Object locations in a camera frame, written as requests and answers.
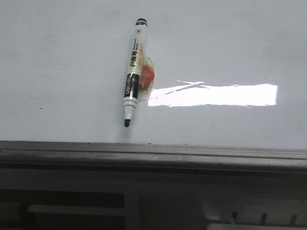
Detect grey whiteboard marker tray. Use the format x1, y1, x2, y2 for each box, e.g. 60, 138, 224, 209
0, 141, 307, 177

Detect white black whiteboard marker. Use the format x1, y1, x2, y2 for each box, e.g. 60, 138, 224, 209
123, 18, 155, 127

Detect white whiteboard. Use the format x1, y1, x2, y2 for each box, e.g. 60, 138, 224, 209
0, 0, 307, 149

